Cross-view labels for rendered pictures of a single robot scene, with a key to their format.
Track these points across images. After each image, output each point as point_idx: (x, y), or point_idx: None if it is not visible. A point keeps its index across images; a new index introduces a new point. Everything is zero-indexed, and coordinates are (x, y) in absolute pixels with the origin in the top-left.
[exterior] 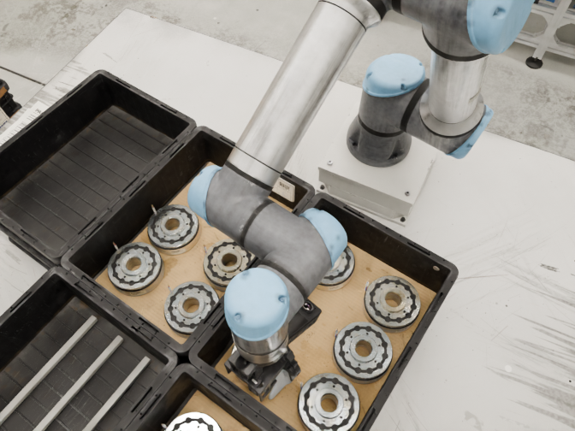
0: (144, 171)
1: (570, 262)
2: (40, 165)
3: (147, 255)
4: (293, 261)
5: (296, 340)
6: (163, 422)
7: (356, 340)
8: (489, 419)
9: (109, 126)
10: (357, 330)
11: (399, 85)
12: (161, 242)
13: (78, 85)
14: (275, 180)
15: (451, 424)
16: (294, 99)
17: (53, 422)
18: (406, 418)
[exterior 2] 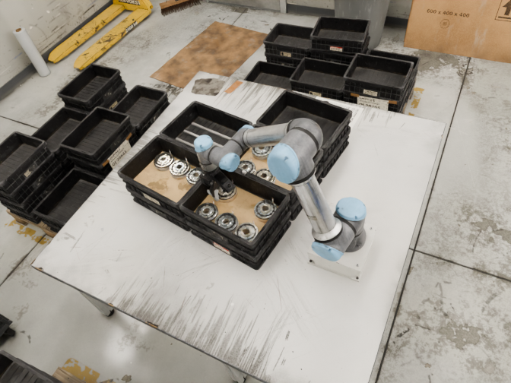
0: None
1: (291, 348)
2: (309, 113)
3: (265, 151)
4: (215, 150)
5: (233, 204)
6: None
7: (228, 218)
8: (210, 292)
9: (334, 128)
10: (233, 219)
11: (338, 207)
12: None
13: (340, 107)
14: (246, 144)
15: (209, 276)
16: (261, 131)
17: None
18: (212, 260)
